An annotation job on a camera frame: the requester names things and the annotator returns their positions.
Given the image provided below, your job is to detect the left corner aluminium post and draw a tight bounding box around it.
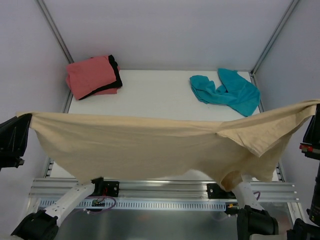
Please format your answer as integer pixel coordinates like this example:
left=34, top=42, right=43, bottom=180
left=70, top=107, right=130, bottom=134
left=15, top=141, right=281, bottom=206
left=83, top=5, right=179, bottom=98
left=35, top=0, right=74, bottom=64

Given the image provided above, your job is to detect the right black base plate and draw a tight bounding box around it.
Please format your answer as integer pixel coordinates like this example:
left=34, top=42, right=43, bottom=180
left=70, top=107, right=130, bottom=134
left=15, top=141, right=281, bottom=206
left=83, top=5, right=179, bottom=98
left=206, top=183, right=236, bottom=200

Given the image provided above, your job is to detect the folded pink t shirt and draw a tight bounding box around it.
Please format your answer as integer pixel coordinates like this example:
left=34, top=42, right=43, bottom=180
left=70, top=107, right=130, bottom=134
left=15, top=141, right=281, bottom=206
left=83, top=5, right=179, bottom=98
left=65, top=55, right=120, bottom=100

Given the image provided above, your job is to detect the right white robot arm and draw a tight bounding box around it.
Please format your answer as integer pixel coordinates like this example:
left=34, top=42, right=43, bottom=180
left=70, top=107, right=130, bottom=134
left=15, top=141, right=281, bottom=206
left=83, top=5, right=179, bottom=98
left=223, top=104, right=320, bottom=240

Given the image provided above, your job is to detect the corner aluminium post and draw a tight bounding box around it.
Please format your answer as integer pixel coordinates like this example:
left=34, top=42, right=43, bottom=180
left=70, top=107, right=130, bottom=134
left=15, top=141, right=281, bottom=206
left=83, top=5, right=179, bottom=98
left=35, top=0, right=74, bottom=64
left=250, top=0, right=301, bottom=77

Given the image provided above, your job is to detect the white slotted cable duct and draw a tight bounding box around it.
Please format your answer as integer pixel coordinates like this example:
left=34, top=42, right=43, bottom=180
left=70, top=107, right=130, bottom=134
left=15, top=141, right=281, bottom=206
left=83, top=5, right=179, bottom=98
left=39, top=198, right=228, bottom=211

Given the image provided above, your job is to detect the teal t shirt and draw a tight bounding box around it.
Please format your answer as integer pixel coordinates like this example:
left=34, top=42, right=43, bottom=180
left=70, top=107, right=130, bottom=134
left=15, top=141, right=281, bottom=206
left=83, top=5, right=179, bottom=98
left=189, top=68, right=261, bottom=117

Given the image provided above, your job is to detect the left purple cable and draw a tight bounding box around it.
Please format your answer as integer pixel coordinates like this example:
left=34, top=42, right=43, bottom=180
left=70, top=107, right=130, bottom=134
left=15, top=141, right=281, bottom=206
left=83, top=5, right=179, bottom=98
left=86, top=196, right=117, bottom=216

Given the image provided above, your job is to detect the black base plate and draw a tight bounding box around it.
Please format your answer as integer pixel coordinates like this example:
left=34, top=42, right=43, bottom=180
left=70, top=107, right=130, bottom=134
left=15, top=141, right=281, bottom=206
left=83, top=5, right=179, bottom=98
left=206, top=183, right=236, bottom=200
left=91, top=177, right=120, bottom=198

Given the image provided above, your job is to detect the aluminium mounting rail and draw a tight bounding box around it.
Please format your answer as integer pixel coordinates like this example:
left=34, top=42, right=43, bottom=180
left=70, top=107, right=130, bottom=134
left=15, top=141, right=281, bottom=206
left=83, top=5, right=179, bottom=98
left=28, top=178, right=300, bottom=202

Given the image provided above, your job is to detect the folded black t shirt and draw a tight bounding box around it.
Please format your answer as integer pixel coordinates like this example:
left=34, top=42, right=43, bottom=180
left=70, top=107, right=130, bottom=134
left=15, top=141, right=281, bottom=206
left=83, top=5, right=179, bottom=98
left=79, top=54, right=123, bottom=100

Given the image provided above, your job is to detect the beige t shirt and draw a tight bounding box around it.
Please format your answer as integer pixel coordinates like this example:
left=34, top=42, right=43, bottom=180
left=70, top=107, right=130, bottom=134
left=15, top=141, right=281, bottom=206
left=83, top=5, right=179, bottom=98
left=30, top=99, right=319, bottom=191

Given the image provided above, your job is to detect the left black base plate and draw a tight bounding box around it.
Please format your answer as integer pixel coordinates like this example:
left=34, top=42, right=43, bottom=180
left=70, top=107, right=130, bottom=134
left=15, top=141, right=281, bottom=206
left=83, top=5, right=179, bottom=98
left=91, top=177, right=120, bottom=198

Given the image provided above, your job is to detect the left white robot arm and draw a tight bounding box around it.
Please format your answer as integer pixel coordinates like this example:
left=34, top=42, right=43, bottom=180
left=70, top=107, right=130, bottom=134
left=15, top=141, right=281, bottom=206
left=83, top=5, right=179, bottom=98
left=0, top=113, right=104, bottom=240

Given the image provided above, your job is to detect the right corner aluminium post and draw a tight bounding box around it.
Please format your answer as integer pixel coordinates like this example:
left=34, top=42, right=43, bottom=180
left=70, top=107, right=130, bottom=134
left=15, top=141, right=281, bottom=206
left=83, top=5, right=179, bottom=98
left=250, top=0, right=301, bottom=77

